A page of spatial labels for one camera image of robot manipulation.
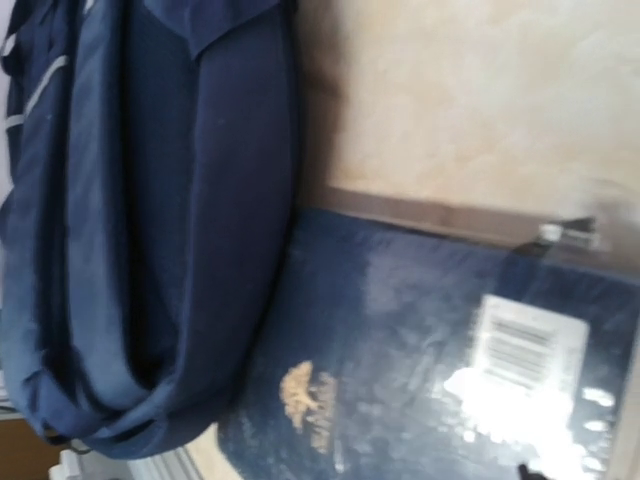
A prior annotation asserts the dark blue book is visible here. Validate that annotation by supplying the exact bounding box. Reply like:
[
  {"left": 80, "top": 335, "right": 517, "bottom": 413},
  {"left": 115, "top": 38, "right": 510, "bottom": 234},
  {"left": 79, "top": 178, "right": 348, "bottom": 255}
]
[{"left": 218, "top": 210, "right": 639, "bottom": 479}]

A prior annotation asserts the navy blue student backpack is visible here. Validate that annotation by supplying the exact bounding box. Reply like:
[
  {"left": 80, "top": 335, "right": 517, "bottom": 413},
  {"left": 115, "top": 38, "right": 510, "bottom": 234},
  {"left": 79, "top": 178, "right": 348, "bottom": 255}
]
[{"left": 1, "top": 1, "right": 301, "bottom": 460}]

